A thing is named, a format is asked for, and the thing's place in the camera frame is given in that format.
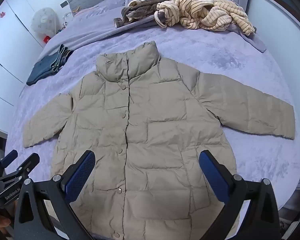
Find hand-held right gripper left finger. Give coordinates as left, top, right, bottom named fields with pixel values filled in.
left=14, top=150, right=96, bottom=240

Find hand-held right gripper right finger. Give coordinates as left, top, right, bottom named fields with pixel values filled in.
left=199, top=150, right=280, bottom=240

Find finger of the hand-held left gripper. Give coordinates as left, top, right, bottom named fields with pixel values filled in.
left=0, top=149, right=18, bottom=172
left=0, top=152, right=40, bottom=184

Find beige puffer jacket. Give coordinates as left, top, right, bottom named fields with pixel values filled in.
left=23, top=41, right=296, bottom=240

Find white wardrobe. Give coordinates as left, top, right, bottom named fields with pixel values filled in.
left=0, top=0, right=46, bottom=135

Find folded blue jeans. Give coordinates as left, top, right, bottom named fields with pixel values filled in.
left=26, top=44, right=74, bottom=86

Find lavender bed blanket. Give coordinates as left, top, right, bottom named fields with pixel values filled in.
left=5, top=0, right=300, bottom=240

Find grey purple garment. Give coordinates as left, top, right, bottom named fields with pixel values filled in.
left=100, top=11, right=267, bottom=53

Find fan in white cover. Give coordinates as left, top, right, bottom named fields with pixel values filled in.
left=30, top=7, right=58, bottom=46

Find cream striped fleece garment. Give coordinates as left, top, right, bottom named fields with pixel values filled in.
left=128, top=0, right=256, bottom=36

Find brown fuzzy garment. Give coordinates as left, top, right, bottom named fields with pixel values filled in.
left=113, top=0, right=222, bottom=29

